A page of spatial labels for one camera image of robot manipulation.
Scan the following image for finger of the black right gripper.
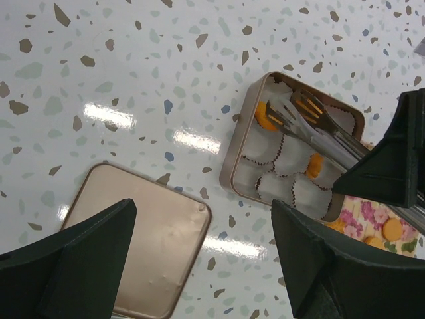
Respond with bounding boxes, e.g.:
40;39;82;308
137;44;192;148
333;88;424;208

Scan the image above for gold square tin lid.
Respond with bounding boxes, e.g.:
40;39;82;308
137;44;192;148
62;163;212;318

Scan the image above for round sandwich cookie middle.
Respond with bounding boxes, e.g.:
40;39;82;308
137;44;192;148
382;218;403;241

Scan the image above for round sandwich cookie front left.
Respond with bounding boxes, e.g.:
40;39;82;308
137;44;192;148
363;236;385;249

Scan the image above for metal serving tongs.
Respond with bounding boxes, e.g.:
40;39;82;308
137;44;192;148
266;89;424;233

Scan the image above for gold square cookie tin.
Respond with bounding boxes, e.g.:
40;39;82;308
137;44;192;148
219;72;365;223

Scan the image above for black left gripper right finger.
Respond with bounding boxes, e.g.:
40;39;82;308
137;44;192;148
271;199;424;318

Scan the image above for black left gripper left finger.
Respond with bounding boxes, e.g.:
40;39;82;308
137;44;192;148
1;199;137;318

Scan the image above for orange flower cookie front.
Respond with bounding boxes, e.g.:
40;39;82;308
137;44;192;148
327;219;346;233

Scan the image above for floral rectangular tray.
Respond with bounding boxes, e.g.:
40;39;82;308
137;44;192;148
327;197;419;257

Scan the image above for round sandwich cookie top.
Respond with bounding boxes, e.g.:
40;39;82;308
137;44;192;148
254;101;278;132

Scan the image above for round sandwich cookie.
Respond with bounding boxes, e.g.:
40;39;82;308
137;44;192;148
254;101;278;132
382;218;403;241
363;236;385;249

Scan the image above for orange flower cookie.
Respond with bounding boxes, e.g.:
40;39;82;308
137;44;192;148
327;219;346;233
305;153;324;180

